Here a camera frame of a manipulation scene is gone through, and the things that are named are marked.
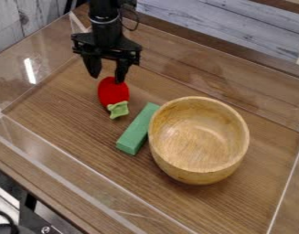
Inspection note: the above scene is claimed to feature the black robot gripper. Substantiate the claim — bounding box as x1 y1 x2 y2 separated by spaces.
71 34 142 84

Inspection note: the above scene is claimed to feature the red plush strawberry toy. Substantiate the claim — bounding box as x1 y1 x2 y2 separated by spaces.
96 76 131 121

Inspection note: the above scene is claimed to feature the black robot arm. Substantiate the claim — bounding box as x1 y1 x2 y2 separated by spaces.
71 0 142 84

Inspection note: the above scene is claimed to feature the green rectangular block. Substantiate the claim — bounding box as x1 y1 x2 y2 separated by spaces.
116 102 160 155

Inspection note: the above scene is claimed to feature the light wooden bowl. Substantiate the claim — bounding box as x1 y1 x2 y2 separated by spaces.
148 96 250 185

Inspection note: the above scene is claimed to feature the clear acrylic corner bracket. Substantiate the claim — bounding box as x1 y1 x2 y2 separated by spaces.
68 12 92 40

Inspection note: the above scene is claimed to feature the black table leg frame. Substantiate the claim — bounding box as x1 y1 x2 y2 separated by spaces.
19 193 63 234

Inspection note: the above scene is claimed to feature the black cable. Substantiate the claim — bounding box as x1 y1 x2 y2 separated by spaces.
0 209 21 234

